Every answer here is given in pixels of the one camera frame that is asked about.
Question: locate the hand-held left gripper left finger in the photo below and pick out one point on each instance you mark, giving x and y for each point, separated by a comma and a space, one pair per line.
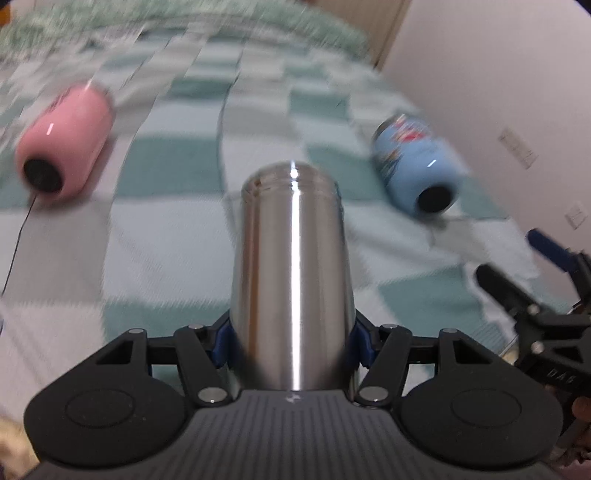
221, 344

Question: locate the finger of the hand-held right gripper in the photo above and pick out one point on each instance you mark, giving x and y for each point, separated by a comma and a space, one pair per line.
501, 284
551, 247

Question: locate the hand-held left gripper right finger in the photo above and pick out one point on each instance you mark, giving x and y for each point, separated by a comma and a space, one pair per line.
364, 344

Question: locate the silver steel cup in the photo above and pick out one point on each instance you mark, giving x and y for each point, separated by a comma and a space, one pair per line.
291, 277

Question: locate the blue printed cup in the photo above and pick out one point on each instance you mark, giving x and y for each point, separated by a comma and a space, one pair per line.
415, 157

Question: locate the pink cup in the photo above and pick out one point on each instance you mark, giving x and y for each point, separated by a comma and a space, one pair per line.
69, 138

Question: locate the green checkered blanket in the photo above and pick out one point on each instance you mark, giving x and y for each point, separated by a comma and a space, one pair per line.
184, 240

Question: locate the green patterned pillow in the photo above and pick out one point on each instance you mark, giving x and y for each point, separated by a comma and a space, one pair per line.
194, 18

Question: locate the white wall switch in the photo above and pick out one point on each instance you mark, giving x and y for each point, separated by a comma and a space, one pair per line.
577, 215

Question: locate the white wall socket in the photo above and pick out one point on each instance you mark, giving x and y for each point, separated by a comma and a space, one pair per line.
518, 148

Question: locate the wooden door frame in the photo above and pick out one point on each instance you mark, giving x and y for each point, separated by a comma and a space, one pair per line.
392, 30

